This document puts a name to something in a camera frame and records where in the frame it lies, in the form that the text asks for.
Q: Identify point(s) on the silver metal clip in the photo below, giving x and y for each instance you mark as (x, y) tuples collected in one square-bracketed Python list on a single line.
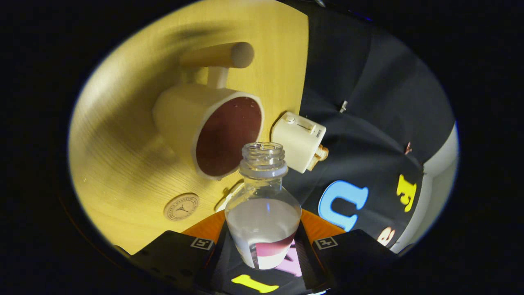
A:
[(343, 106)]

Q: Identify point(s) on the toasted bread slice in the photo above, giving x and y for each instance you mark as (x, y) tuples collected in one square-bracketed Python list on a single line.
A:
[(322, 153), (313, 164)]

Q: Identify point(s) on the black backdrop cloth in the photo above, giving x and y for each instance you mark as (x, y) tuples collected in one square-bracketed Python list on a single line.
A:
[(368, 82)]

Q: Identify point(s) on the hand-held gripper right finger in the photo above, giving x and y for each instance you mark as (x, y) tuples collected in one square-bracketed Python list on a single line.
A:
[(306, 262)]

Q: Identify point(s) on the wooden table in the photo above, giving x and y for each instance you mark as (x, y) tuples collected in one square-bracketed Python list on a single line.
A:
[(123, 143)]

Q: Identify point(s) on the cream toaster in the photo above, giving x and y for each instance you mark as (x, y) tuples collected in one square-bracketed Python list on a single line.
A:
[(297, 141)]

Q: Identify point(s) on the pink cloth clip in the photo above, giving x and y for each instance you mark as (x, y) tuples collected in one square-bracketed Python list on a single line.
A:
[(407, 148)]

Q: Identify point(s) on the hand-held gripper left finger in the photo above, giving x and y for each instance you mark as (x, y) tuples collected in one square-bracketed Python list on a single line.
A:
[(219, 266)]

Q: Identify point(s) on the clear plastic juice bottle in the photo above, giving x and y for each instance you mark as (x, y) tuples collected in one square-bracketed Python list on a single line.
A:
[(262, 225)]

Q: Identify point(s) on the round wooden coaster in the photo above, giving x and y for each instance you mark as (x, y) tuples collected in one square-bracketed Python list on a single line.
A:
[(181, 207)]

